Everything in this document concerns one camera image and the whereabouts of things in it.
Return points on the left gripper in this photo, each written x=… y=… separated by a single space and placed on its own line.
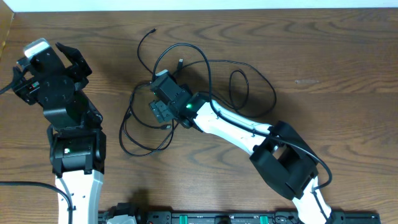
x=26 y=88

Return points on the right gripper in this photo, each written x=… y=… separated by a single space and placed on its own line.
x=161 y=111

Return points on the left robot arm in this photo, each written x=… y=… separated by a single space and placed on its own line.
x=77 y=142

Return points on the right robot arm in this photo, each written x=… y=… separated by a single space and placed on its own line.
x=279 y=154

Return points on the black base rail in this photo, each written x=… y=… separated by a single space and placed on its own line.
x=200 y=218

